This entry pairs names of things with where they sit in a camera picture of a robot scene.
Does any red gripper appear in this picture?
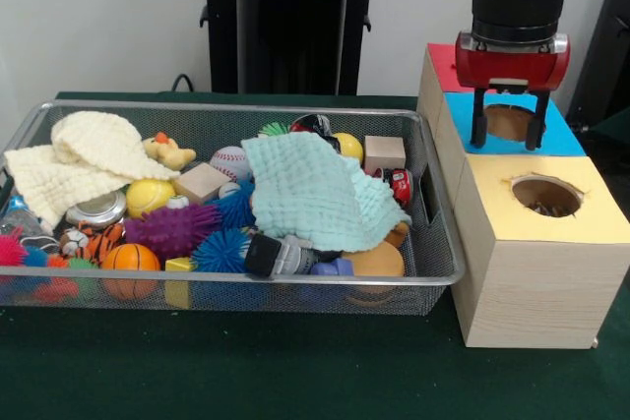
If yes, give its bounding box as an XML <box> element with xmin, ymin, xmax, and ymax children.
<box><xmin>454</xmin><ymin>31</ymin><xmax>572</xmax><ymax>152</ymax></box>

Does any multicolour cartoon print cloth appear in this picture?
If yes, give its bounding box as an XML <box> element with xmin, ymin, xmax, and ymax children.
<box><xmin>522</xmin><ymin>199</ymin><xmax>572</xmax><ymax>218</ymax></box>

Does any mint green cloth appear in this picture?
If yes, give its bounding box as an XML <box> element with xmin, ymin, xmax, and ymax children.
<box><xmin>242</xmin><ymin>132</ymin><xmax>413</xmax><ymax>253</ymax></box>

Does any shallow clear mesh bin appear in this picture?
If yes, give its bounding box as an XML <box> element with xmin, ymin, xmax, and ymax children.
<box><xmin>0</xmin><ymin>98</ymin><xmax>467</xmax><ymax>318</ymax></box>

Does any wooden box with three holes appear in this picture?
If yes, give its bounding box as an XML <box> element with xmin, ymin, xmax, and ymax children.
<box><xmin>417</xmin><ymin>43</ymin><xmax>630</xmax><ymax>350</ymax></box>

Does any black chair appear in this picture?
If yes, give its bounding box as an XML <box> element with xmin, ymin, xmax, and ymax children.
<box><xmin>569</xmin><ymin>0</ymin><xmax>630</xmax><ymax>136</ymax></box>

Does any small wooden cube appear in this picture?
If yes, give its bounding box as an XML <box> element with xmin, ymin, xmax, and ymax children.
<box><xmin>364</xmin><ymin>136</ymin><xmax>408</xmax><ymax>173</ymax></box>

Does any yellow ball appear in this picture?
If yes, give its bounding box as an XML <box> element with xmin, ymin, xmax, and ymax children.
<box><xmin>126</xmin><ymin>179</ymin><xmax>179</xmax><ymax>219</ymax></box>
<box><xmin>333</xmin><ymin>133</ymin><xmax>365</xmax><ymax>165</ymax></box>

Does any peach orange ball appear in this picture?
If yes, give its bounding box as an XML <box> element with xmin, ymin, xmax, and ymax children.
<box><xmin>343</xmin><ymin>241</ymin><xmax>407</xmax><ymax>283</ymax></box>

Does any white toy baseball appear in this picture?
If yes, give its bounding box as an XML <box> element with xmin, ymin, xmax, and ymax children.
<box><xmin>210</xmin><ymin>147</ymin><xmax>253</xmax><ymax>183</ymax></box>

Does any yellow rubber duck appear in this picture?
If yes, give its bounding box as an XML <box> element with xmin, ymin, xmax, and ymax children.
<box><xmin>144</xmin><ymin>132</ymin><xmax>197</xmax><ymax>172</ymax></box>

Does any orange toy basketball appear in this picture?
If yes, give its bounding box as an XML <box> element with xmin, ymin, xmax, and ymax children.
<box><xmin>100</xmin><ymin>243</ymin><xmax>161</xmax><ymax>301</ymax></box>

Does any cream yellow cloth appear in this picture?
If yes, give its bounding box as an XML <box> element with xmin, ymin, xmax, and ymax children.
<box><xmin>5</xmin><ymin>110</ymin><xmax>181</xmax><ymax>227</ymax></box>

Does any pink spiky ball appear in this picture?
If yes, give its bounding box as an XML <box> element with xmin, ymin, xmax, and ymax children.
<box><xmin>0</xmin><ymin>231</ymin><xmax>32</xmax><ymax>269</ymax></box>

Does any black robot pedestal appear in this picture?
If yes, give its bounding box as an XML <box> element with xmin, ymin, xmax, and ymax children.
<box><xmin>190</xmin><ymin>0</ymin><xmax>397</xmax><ymax>96</ymax></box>

